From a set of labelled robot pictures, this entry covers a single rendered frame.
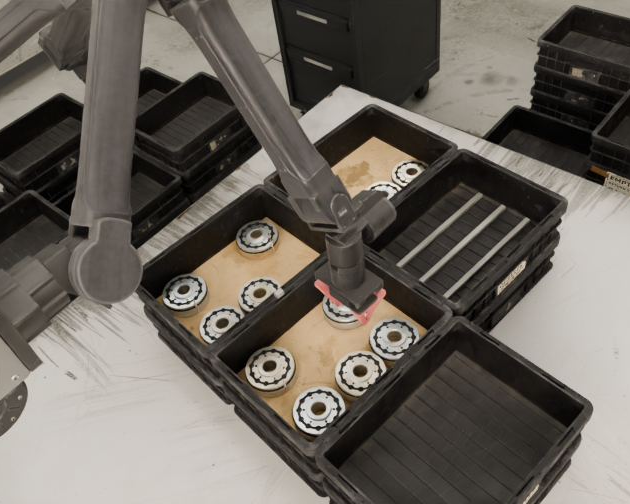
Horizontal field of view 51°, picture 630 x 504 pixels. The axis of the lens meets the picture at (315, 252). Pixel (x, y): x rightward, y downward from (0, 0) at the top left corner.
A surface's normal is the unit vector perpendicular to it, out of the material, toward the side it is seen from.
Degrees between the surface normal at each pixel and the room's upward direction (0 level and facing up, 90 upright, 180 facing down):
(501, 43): 0
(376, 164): 0
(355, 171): 0
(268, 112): 63
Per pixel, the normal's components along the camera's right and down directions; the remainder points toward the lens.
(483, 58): -0.12, -0.66
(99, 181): 0.58, -0.02
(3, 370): 0.75, 0.43
